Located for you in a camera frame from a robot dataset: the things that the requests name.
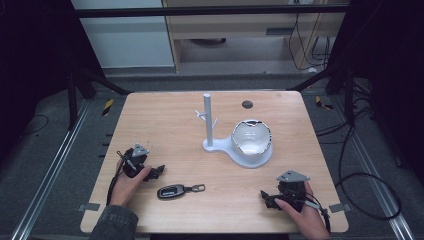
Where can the grey metal table bracket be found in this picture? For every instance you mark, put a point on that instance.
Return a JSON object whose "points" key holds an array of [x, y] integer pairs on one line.
{"points": [[340, 208], [89, 207]]}

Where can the black car key fob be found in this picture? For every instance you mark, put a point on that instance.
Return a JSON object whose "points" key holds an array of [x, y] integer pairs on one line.
{"points": [[171, 191]]}

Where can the light wooden desk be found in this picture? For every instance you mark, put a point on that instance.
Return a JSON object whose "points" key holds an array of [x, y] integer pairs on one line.
{"points": [[233, 25]]}

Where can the black curtain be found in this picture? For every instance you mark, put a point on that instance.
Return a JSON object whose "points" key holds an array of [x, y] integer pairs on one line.
{"points": [[30, 66], [393, 83]]}

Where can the round grey table grommet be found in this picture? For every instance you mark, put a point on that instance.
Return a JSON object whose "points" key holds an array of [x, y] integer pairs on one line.
{"points": [[247, 104]]}

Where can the yellow black striped tape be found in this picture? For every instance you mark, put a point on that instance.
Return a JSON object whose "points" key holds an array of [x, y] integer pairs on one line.
{"points": [[107, 107], [322, 103]]}

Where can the black metal stand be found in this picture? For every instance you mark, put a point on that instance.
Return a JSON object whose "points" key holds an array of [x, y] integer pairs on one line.
{"points": [[71, 100], [348, 96]]}

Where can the person's left hand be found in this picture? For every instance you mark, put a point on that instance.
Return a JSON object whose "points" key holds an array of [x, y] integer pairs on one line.
{"points": [[126, 186]]}

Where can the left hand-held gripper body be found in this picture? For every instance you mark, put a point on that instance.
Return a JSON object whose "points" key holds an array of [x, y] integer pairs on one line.
{"points": [[133, 163]]}

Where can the white cabinet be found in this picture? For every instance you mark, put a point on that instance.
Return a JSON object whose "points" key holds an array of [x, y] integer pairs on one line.
{"points": [[126, 40]]}

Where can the black horizontal frame bar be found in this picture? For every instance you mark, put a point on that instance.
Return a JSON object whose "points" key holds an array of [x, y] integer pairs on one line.
{"points": [[200, 12]]}

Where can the aluminium floor rail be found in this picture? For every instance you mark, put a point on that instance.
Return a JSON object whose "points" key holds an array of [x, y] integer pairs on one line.
{"points": [[376, 176], [50, 170]]}

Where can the grey key stand with pole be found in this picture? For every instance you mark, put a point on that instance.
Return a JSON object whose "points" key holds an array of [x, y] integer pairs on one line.
{"points": [[208, 120]]}

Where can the white ceramic bowl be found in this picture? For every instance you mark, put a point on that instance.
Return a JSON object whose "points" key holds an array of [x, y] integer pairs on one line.
{"points": [[251, 140]]}

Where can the person's right hand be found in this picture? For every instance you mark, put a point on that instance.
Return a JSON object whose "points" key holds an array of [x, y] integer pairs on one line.
{"points": [[308, 220]]}

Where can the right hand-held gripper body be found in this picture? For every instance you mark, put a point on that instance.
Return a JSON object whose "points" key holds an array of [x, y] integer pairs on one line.
{"points": [[293, 191]]}

